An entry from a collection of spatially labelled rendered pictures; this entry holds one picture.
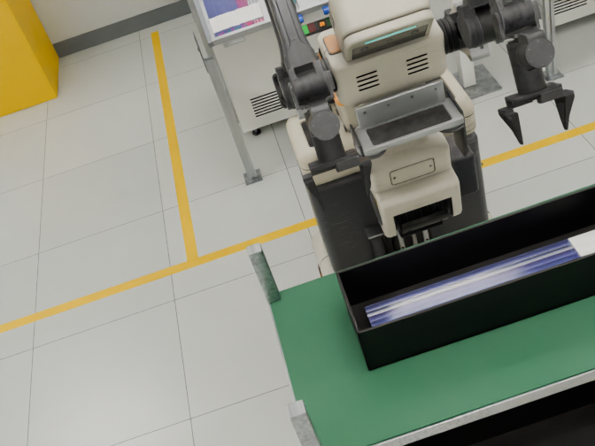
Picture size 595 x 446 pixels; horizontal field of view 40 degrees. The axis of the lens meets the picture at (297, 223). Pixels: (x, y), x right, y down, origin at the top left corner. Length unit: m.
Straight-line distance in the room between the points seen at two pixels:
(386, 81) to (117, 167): 2.41
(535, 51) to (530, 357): 0.57
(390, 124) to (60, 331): 1.89
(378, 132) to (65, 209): 2.36
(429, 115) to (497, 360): 0.69
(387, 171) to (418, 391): 0.76
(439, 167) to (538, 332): 0.72
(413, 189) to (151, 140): 2.33
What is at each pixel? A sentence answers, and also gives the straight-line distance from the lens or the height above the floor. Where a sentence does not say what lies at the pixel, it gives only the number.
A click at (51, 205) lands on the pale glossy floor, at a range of 4.14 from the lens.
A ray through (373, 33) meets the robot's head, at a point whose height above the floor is 1.31.
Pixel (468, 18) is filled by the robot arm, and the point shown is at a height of 1.27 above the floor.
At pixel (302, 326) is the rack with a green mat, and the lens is 1.69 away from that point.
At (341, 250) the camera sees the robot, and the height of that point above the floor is 0.42.
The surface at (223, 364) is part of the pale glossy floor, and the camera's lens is 2.98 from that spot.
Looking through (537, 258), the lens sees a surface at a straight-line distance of 1.66.
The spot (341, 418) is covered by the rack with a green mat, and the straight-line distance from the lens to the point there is 1.53.
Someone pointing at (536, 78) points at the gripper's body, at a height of 1.24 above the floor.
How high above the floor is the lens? 2.18
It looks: 40 degrees down
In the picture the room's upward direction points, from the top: 19 degrees counter-clockwise
